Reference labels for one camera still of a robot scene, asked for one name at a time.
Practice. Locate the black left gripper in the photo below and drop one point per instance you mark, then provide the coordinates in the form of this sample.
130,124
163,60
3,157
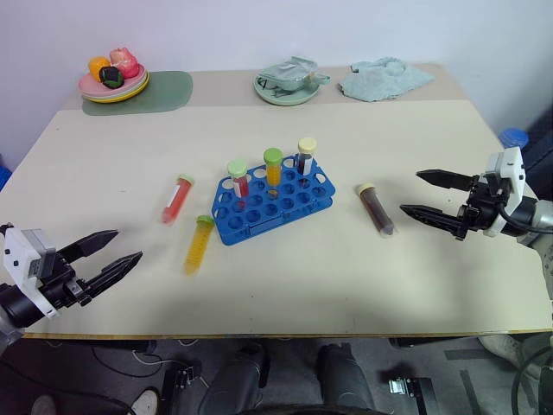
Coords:
65,285

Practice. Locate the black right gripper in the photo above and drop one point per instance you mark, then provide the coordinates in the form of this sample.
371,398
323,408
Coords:
481,212

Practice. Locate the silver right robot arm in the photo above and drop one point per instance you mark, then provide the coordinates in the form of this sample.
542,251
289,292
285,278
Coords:
533,214

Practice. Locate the dark tube cream cap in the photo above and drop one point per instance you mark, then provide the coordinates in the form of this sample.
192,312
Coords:
305,161
376,209

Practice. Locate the red tube green cap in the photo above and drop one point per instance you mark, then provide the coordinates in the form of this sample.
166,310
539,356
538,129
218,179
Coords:
177,199
242,186

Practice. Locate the orange tube green cap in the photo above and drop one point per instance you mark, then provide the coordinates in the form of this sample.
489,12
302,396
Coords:
273,173
198,246

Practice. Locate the blue test tube rack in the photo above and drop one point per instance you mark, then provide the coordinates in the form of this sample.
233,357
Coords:
233,237

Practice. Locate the blue water jug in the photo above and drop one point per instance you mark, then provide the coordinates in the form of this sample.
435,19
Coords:
514,138

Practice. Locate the black chair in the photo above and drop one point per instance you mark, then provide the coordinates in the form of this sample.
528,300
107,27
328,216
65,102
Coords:
542,147

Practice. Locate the blue plastic bin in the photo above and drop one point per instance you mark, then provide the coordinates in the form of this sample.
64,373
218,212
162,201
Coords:
3,175

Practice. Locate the teal crumpled cloth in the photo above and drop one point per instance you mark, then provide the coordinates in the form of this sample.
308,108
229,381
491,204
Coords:
380,82

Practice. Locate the white shoe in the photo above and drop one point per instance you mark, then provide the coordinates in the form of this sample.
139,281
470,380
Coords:
144,402
503,351
43,406

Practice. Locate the yellow plate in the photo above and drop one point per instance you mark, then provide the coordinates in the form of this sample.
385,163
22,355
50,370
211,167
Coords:
129,98

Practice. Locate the pink plate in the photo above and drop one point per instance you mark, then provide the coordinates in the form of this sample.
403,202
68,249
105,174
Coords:
88,85

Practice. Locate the stack of coloured plates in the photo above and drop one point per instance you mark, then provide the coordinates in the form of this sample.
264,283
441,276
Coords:
141,86

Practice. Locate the green placemat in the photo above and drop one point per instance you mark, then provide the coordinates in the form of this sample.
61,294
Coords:
168,91

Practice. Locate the black and green toy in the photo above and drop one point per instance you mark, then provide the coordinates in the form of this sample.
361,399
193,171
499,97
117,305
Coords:
111,78

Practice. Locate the pale green round plate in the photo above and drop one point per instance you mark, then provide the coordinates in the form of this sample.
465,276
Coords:
285,100

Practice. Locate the dark rounded shape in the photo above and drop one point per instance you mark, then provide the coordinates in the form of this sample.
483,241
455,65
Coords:
239,380
343,376

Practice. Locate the orange toy pepper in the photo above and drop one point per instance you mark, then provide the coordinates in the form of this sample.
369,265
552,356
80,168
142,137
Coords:
97,65

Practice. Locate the pale green pouch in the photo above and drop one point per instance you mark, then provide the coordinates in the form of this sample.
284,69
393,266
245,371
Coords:
294,71

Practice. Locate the pink toy fruit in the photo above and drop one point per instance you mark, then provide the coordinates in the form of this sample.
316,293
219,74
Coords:
125,60

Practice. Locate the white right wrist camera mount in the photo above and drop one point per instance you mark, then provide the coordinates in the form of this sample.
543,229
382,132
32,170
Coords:
514,173

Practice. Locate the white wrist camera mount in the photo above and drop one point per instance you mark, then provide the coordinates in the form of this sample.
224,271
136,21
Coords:
15,255
514,173

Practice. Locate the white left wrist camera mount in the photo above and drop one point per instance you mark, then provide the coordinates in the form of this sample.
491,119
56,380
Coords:
15,255

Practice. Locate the black table frame bar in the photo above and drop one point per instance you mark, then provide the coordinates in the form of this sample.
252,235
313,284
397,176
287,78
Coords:
99,345

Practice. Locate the silver metal bracket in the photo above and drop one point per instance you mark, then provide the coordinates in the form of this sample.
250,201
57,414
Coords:
399,386
186,375

